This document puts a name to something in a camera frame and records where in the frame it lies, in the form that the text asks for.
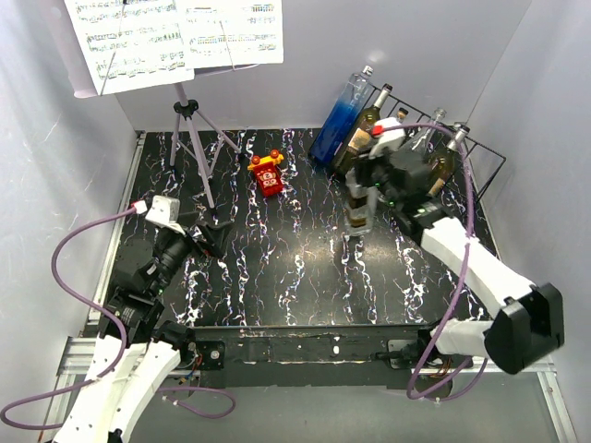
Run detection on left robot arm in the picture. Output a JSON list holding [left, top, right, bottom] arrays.
[[53, 221, 233, 442]]

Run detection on clear bottle with blue label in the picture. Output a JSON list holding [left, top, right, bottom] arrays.
[[392, 107, 409, 141]]

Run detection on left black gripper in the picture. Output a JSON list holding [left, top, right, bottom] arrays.
[[149, 210, 232, 296]]

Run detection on tall clear empty bottle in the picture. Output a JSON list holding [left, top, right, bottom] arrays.
[[408, 107, 447, 155]]

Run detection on left sheet music page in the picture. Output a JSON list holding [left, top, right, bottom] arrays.
[[65, 0, 194, 96]]

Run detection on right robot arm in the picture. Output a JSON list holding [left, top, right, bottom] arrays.
[[352, 152, 565, 375]]

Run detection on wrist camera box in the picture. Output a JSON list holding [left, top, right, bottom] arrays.
[[145, 195, 180, 229], [368, 116, 406, 159]]

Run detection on right sheet music page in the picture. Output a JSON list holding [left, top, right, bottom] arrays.
[[175, 0, 283, 69]]

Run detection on purple music stand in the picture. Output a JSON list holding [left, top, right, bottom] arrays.
[[37, 1, 241, 209]]

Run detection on green wine bottle silver neck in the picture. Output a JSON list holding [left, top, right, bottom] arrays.
[[332, 83, 392, 175]]

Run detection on black wire wine rack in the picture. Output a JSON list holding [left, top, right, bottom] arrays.
[[318, 83, 507, 222]]

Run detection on sheet music page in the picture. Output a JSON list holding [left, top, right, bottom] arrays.
[[175, 0, 283, 69], [65, 0, 194, 96]]

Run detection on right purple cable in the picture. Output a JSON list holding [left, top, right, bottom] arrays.
[[405, 122, 488, 401]]

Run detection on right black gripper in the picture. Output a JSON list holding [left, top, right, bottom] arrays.
[[348, 141, 401, 210]]

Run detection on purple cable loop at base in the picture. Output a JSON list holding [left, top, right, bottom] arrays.
[[156, 385, 237, 420]]

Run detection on blue glass bottle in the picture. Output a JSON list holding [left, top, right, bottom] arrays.
[[309, 66, 373, 165]]

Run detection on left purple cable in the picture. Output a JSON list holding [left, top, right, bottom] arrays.
[[0, 205, 149, 429]]

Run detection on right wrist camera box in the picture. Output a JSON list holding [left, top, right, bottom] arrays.
[[368, 116, 406, 159]]

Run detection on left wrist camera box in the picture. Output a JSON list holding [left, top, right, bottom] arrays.
[[145, 195, 180, 229]]

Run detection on small clear black-cap bottle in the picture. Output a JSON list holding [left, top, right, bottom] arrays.
[[345, 169, 378, 237]]

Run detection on red yellow toy block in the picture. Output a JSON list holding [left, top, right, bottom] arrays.
[[247, 150, 283, 198]]

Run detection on dark green wine bottle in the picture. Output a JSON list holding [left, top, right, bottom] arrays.
[[423, 123, 470, 197]]

